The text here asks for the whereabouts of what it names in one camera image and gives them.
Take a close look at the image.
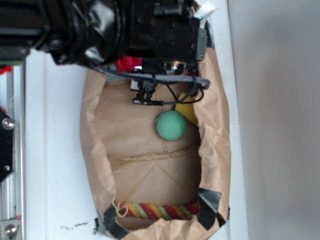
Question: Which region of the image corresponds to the grey braided cable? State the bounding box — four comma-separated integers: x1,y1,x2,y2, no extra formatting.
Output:
92,63,211,106

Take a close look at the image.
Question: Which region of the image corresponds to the teal cloth rag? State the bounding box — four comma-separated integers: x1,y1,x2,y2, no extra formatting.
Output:
105,74,130,83

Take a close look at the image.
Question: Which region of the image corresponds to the aluminium frame rail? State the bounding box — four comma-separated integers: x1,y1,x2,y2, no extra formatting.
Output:
0,63,26,240

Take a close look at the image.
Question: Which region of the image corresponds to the yellow sponge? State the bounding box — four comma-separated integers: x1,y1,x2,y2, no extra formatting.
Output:
174,92,198,126

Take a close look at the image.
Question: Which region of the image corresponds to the multicolour twisted rope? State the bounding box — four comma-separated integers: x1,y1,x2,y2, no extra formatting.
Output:
117,201,201,221

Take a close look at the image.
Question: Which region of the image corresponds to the black metal bracket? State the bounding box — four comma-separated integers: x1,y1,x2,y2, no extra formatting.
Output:
0,107,15,184

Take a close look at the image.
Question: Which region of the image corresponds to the green dimpled ball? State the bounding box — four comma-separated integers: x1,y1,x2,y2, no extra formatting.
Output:
155,110,187,141

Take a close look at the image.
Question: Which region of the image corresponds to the brown paper bag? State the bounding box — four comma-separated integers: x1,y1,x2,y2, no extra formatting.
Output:
80,47,231,240

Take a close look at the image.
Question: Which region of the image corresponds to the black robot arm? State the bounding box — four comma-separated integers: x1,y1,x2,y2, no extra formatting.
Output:
0,0,208,74

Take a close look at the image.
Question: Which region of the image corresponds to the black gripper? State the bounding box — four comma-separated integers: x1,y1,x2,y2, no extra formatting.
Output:
125,0,208,74

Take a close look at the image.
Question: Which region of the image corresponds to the small black camera module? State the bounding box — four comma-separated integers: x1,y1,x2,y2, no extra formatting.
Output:
130,79,158,106

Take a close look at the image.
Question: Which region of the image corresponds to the red paper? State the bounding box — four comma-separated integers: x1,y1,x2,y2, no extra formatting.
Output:
115,56,142,72

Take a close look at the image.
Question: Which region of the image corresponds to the white plastic tray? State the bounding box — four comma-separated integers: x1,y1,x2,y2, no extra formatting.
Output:
23,0,249,240

